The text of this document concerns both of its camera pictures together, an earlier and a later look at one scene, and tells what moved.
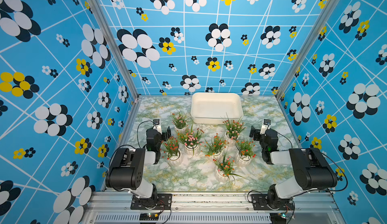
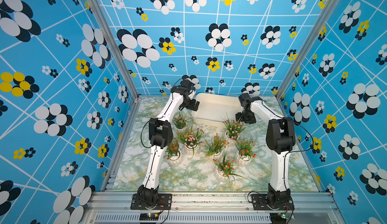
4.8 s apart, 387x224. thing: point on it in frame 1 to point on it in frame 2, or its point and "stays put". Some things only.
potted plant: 235,127 stays put
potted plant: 179,119 stays put
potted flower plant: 245,148 stays put
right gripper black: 257,133 to 238,118
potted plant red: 171,152 stays put
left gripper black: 164,135 to 191,106
